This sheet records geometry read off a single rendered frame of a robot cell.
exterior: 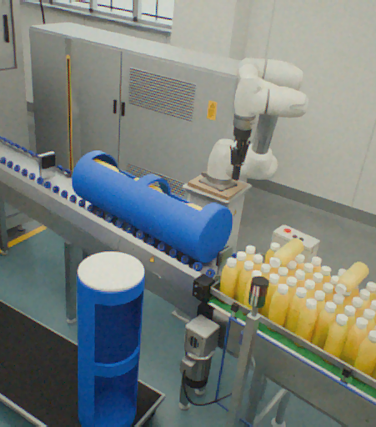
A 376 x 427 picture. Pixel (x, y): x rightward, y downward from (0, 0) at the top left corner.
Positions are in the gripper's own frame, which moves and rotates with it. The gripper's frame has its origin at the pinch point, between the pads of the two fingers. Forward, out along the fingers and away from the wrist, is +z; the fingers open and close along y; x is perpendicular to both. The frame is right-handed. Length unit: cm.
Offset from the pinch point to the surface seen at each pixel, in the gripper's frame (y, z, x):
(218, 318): -25, 56, -18
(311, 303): -16, 32, -52
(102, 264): -51, 39, 28
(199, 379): -36, 84, -19
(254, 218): 208, 143, 98
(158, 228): -16.4, 34.1, 27.6
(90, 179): -15, 28, 78
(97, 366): -63, 82, 17
